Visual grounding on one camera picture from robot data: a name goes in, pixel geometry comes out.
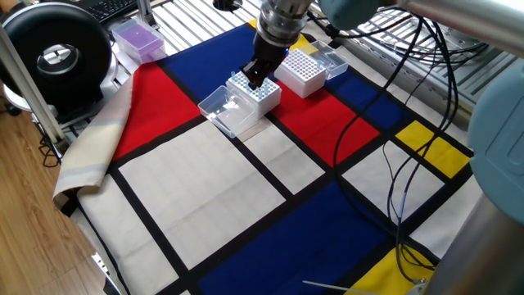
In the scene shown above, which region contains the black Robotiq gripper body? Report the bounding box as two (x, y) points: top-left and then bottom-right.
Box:
(251, 34), (297, 74)

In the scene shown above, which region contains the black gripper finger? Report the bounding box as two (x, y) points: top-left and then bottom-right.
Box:
(255, 61), (280, 89)
(240, 59), (262, 89)

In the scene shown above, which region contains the white pipette tip box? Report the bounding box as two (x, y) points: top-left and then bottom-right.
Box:
(273, 39), (350, 99)
(197, 71), (282, 139)

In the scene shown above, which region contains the purple pipette tip box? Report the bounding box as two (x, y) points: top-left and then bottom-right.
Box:
(111, 18), (168, 66)

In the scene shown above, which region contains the silver wrist coupling flange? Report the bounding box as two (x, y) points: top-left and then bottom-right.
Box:
(255, 0), (314, 47)

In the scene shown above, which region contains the black round cap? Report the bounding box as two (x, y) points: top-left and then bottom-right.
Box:
(211, 0), (243, 12)

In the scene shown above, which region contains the Mondrian pattern colour-block tablecloth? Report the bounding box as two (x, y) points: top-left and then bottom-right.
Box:
(52, 18), (484, 295)

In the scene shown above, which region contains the black computer keyboard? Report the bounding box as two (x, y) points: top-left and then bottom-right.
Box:
(84, 0), (140, 24)

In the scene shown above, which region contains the grey aluminium table rail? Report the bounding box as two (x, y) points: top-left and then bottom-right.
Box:
(305, 11), (472, 132)

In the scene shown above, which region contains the black cable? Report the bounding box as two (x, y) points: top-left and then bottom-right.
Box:
(332, 11), (435, 247)
(386, 16), (459, 284)

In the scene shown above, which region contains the aluminium frame post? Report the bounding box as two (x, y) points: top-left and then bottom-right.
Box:
(136, 0), (159, 30)
(0, 24), (67, 145)

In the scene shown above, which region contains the grey cable silver connector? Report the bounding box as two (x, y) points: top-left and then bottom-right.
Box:
(396, 179), (429, 286)

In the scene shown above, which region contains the thin white cable tie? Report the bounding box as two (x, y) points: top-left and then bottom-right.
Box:
(302, 280), (369, 294)

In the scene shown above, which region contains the black round ring-shaped device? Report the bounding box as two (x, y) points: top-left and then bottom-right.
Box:
(0, 2), (115, 122)

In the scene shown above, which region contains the white table edge bracket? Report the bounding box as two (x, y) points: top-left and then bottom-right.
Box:
(92, 252), (111, 280)

